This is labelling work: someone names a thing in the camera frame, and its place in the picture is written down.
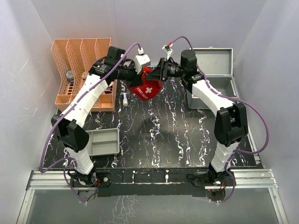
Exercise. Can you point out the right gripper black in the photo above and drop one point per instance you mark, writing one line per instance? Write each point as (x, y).
(156, 74)

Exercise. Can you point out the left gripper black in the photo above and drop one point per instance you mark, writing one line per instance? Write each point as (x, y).
(137, 80)

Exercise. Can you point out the red first aid kit pouch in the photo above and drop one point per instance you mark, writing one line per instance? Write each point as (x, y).
(149, 89)

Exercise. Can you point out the grey plastic divided tray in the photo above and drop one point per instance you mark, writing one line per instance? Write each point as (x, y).
(103, 142)

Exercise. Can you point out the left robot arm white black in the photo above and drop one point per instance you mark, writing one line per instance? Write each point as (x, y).
(68, 127)

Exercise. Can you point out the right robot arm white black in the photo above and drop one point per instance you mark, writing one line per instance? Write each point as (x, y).
(230, 118)

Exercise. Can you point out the white blue bandage roll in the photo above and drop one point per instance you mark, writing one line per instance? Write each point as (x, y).
(125, 99)

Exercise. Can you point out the red white small box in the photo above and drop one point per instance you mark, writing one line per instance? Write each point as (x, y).
(109, 90)

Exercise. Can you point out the orange plastic file organizer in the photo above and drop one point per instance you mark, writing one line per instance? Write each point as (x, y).
(74, 58)

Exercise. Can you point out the round tape tin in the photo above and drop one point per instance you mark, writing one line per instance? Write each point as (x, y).
(69, 75)

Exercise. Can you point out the grey metal case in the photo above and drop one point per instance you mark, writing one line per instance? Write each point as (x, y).
(217, 64)

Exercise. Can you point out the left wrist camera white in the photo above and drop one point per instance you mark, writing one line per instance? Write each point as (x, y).
(141, 60)

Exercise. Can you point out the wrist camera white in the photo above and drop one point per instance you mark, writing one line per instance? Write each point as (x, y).
(168, 50)
(141, 60)

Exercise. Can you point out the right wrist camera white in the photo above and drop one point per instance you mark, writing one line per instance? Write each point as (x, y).
(168, 50)

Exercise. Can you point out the aluminium frame rail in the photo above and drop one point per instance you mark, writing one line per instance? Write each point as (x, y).
(154, 196)

